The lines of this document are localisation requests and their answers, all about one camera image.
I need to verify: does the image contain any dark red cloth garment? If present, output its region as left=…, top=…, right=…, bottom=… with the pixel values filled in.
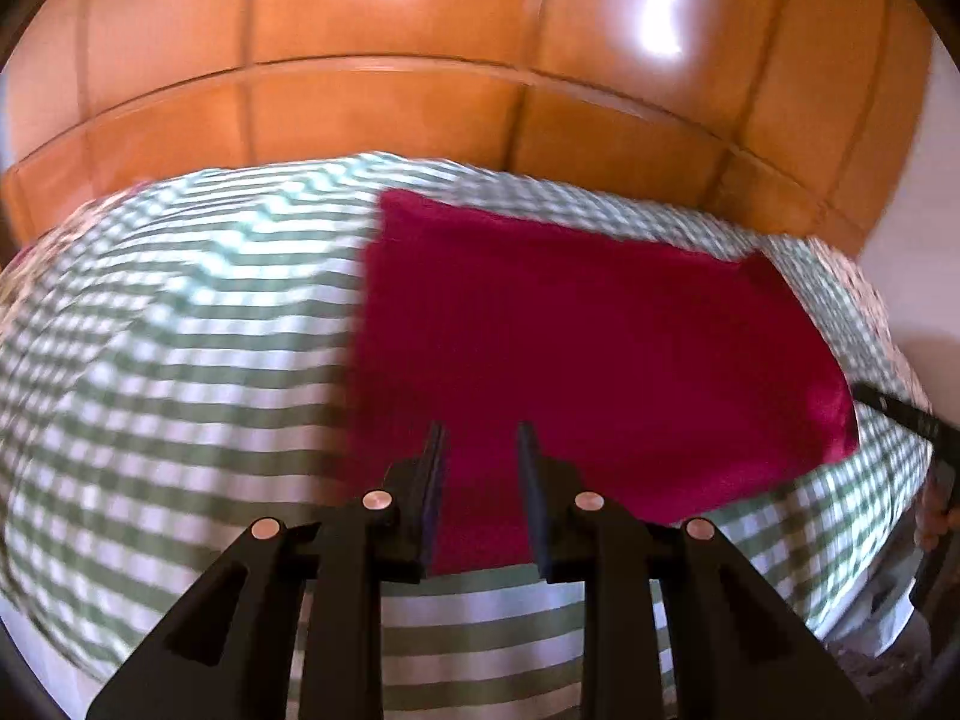
left=319, top=187, right=860, bottom=578

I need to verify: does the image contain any person's right hand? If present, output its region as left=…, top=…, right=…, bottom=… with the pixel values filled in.
left=915, top=474, right=953, bottom=553

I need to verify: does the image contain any wooden wardrobe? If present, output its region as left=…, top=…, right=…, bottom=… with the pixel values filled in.
left=0, top=0, right=937, bottom=265

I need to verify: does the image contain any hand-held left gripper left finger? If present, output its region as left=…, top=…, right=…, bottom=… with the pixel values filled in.
left=85, top=420, right=452, bottom=720

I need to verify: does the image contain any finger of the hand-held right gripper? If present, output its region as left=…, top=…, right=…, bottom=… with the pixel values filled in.
left=850, top=381, right=947, bottom=439

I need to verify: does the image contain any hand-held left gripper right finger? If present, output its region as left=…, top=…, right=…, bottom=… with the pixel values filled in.
left=514, top=420, right=875, bottom=720

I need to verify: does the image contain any green checked bed blanket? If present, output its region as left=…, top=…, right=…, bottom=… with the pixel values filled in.
left=0, top=150, right=937, bottom=700

